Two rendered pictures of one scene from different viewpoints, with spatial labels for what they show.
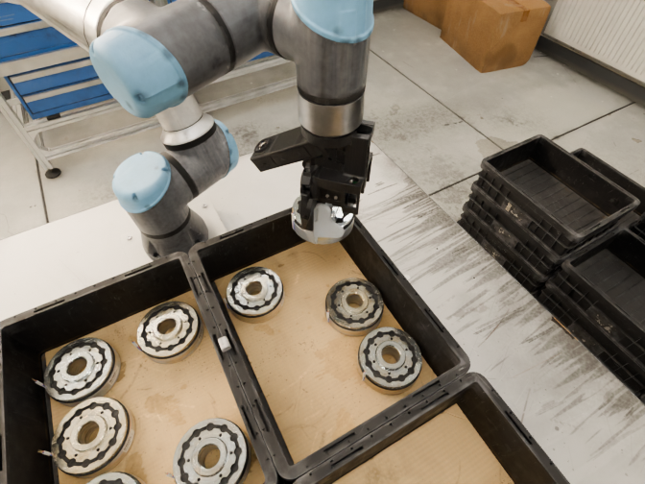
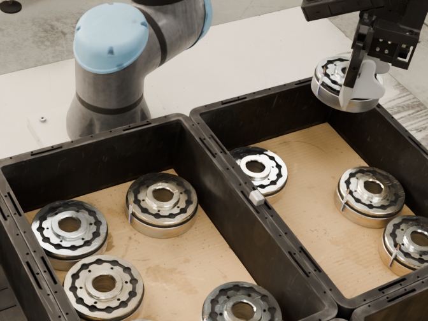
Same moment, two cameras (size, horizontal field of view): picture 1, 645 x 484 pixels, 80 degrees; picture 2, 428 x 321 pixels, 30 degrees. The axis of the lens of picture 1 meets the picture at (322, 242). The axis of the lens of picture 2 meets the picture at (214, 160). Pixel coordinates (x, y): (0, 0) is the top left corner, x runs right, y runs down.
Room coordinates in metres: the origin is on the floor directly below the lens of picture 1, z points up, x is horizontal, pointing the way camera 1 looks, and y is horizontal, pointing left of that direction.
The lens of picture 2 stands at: (-0.51, 0.32, 1.68)
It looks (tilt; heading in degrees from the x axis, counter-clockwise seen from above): 43 degrees down; 351
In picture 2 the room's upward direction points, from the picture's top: 10 degrees clockwise
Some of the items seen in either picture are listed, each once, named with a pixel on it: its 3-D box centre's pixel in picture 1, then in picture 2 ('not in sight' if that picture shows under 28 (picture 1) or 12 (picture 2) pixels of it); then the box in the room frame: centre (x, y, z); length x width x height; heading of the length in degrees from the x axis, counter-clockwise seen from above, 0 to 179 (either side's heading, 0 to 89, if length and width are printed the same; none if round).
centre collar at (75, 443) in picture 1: (88, 432); (104, 284); (0.12, 0.33, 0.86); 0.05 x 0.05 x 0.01
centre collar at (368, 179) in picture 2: (354, 301); (372, 188); (0.33, -0.06, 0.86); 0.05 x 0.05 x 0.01
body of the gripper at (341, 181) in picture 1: (335, 161); (390, 15); (0.39, -0.02, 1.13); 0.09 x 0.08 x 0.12; 73
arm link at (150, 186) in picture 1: (153, 191); (113, 52); (0.57, 0.35, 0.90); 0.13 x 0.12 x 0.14; 139
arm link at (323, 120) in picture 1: (331, 104); not in sight; (0.40, -0.01, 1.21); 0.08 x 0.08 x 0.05
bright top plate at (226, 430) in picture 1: (210, 456); (242, 313); (0.09, 0.16, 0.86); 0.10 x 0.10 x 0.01
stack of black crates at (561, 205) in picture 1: (528, 224); not in sight; (0.93, -0.77, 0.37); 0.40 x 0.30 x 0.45; 30
